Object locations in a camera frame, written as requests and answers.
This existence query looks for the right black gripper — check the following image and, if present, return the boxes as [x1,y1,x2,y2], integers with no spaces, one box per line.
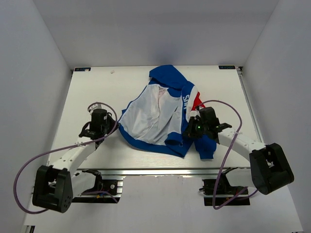
[182,116,208,139]

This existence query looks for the blue white red jacket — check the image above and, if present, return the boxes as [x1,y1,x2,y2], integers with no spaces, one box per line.
[119,65,217,160]

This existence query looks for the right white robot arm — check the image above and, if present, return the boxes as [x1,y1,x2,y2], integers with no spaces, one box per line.
[183,107,294,195]

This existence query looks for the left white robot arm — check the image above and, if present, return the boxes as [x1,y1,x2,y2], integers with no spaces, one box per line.
[32,109,119,213]

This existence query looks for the left blue corner label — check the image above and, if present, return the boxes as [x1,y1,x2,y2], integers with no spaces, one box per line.
[74,67,91,72]

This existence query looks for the blue corner label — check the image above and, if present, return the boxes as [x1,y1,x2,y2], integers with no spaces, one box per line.
[74,67,91,72]
[218,65,236,70]

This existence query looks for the right blue corner label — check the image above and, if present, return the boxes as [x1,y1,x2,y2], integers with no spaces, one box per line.
[218,65,236,70]

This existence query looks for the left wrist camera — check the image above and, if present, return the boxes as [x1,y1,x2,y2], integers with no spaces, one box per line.
[87,103,102,114]

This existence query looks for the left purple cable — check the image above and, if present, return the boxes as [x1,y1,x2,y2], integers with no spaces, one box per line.
[13,101,119,214]

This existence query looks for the purple cable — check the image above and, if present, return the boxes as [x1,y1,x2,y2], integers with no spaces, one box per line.
[195,99,259,210]
[13,101,119,214]

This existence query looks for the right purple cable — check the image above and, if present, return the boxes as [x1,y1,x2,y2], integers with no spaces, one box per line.
[195,99,259,210]

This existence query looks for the aluminium table front rail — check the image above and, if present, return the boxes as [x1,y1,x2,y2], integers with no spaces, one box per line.
[77,167,251,177]

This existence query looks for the aluminium table rail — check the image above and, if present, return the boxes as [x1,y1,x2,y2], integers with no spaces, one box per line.
[236,67,264,143]
[77,167,251,177]

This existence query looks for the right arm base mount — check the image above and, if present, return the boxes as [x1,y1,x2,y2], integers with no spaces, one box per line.
[198,179,250,207]

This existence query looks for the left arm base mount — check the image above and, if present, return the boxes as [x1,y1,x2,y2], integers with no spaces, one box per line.
[73,176,124,204]

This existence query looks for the aluminium table right rail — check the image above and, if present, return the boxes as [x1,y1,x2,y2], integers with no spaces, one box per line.
[236,67,264,143]

